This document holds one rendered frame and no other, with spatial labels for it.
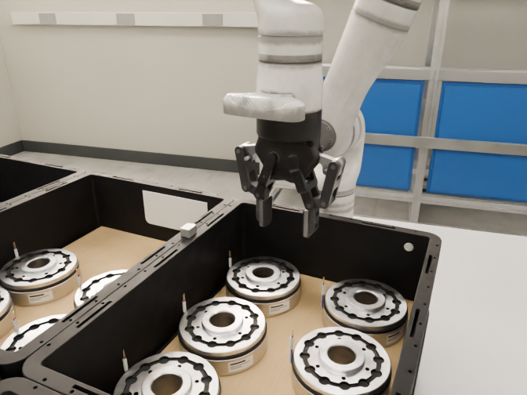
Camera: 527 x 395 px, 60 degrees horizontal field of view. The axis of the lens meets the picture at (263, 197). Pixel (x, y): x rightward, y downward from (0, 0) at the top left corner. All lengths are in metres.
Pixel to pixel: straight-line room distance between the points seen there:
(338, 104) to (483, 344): 0.45
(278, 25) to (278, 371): 0.37
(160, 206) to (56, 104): 3.54
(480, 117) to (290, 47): 1.94
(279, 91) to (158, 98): 3.23
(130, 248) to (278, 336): 0.32
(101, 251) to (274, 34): 0.48
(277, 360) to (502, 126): 1.99
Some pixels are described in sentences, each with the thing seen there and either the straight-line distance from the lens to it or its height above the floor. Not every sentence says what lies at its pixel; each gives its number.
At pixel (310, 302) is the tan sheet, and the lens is 0.64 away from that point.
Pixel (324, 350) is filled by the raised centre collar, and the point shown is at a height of 0.87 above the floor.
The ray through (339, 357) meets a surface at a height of 0.85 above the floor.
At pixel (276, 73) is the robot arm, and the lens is 0.49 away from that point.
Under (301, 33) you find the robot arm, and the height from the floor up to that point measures 1.18.
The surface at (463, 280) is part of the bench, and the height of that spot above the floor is 0.70.
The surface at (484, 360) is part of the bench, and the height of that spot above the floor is 0.70.
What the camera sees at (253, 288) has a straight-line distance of 0.61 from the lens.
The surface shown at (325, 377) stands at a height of 0.86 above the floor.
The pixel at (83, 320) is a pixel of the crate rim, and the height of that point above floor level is 0.93.
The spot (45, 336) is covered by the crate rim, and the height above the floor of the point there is 0.93.
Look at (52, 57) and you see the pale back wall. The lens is 4.19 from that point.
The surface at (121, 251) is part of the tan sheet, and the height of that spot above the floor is 0.83.
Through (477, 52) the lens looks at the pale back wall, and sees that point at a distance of 3.21.
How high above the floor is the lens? 1.20
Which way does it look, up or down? 23 degrees down
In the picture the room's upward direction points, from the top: straight up
